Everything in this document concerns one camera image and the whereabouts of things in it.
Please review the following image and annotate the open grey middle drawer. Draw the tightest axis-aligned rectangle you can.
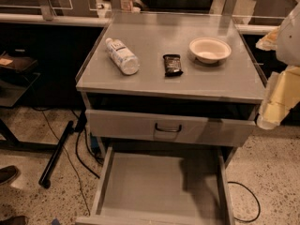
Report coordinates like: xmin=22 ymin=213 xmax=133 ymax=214
xmin=75 ymin=142 xmax=234 ymax=225

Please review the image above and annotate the black metal floor bar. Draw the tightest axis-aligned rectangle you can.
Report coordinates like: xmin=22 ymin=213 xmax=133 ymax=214
xmin=38 ymin=121 xmax=73 ymax=189

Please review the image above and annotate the black rxbar chocolate wrapper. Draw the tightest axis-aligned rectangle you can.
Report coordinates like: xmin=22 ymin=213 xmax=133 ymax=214
xmin=163 ymin=54 xmax=183 ymax=77

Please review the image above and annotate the clear plastic water bottle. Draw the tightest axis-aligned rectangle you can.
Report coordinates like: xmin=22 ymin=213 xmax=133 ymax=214
xmin=105 ymin=37 xmax=140 ymax=76

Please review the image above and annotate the black drawer handle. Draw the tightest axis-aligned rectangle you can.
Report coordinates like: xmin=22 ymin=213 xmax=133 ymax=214
xmin=155 ymin=123 xmax=182 ymax=133

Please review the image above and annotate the grey metal drawer cabinet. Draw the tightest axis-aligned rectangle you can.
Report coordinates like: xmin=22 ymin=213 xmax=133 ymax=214
xmin=74 ymin=11 xmax=266 ymax=225

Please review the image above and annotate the closed grey upper drawer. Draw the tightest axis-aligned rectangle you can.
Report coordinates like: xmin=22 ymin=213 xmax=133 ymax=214
xmin=86 ymin=110 xmax=255 ymax=147

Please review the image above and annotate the dark shoe bottom left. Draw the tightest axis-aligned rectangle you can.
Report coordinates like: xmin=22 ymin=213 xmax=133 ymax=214
xmin=0 ymin=216 xmax=28 ymax=225

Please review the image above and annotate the dark shoe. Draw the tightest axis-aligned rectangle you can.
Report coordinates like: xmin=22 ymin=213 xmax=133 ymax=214
xmin=0 ymin=165 xmax=19 ymax=185
xmin=0 ymin=216 xmax=28 ymax=225

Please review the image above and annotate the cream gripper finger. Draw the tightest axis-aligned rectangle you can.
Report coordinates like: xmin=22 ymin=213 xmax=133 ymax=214
xmin=257 ymin=66 xmax=300 ymax=129
xmin=256 ymin=26 xmax=279 ymax=51

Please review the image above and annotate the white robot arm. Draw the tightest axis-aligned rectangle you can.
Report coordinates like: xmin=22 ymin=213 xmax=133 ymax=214
xmin=256 ymin=4 xmax=300 ymax=129

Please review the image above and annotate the black floor cable left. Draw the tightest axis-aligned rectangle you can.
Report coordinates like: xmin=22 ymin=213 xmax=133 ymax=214
xmin=31 ymin=106 xmax=105 ymax=218

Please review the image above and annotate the black floor cable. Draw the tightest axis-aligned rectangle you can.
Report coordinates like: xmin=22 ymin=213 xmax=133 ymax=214
xmin=227 ymin=181 xmax=262 ymax=223
xmin=31 ymin=106 xmax=105 ymax=218

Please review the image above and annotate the dark side table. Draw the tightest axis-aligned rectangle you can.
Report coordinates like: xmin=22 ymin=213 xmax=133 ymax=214
xmin=0 ymin=49 xmax=57 ymax=152

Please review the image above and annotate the white paper bowl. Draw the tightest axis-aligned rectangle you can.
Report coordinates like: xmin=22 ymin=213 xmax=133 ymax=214
xmin=188 ymin=37 xmax=232 ymax=64

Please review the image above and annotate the black floor cable right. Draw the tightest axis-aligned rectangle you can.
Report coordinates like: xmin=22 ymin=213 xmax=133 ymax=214
xmin=227 ymin=181 xmax=262 ymax=223

